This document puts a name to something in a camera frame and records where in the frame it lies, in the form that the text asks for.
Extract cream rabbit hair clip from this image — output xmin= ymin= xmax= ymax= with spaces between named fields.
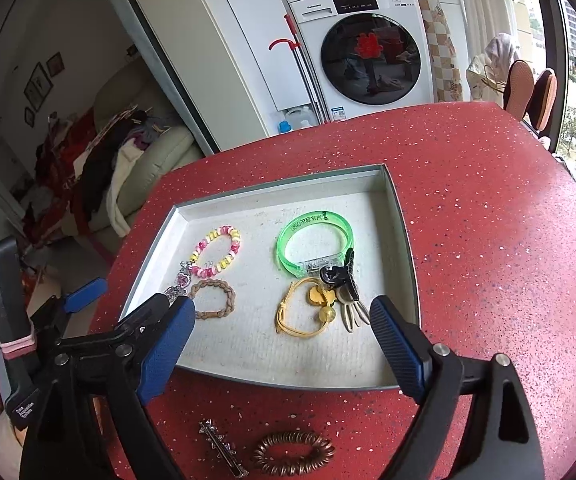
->
xmin=335 ymin=287 xmax=370 ymax=333

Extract pile of clothes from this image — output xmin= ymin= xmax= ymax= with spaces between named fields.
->
xmin=22 ymin=105 xmax=172 ymax=247

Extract white washing machine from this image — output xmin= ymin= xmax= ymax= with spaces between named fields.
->
xmin=288 ymin=0 xmax=434 ymax=122

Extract yellow cord bracelet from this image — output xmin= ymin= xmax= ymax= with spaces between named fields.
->
xmin=273 ymin=276 xmax=339 ymax=338

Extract brown braided bracelet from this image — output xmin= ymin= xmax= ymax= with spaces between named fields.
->
xmin=188 ymin=277 xmax=237 ymax=321

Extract black patterned hair clip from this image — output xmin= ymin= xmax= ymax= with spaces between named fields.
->
xmin=319 ymin=248 xmax=359 ymax=304

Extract pink yellow beaded bracelet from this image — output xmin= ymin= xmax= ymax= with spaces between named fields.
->
xmin=162 ymin=224 xmax=243 ymax=306

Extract silver star hair clip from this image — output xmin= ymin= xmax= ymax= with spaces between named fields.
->
xmin=199 ymin=419 xmax=249 ymax=479

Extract brown chair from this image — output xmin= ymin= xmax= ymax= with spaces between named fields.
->
xmin=526 ymin=67 xmax=558 ymax=132
xmin=504 ymin=60 xmax=534 ymax=122

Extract red handled mop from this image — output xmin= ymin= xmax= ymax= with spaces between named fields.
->
xmin=268 ymin=13 xmax=328 ymax=125

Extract bronze spiral hair tie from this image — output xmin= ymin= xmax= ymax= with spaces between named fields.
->
xmin=253 ymin=429 xmax=337 ymax=477

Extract checkered cloth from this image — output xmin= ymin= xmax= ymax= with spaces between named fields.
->
xmin=419 ymin=0 xmax=463 ymax=102

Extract wall picture frames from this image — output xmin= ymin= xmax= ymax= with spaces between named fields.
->
xmin=23 ymin=62 xmax=54 ymax=128

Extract grey jewelry tray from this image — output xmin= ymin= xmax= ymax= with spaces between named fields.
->
xmin=124 ymin=165 xmax=420 ymax=390

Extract green translucent bangle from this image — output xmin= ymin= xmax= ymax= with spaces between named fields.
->
xmin=275 ymin=210 xmax=354 ymax=278

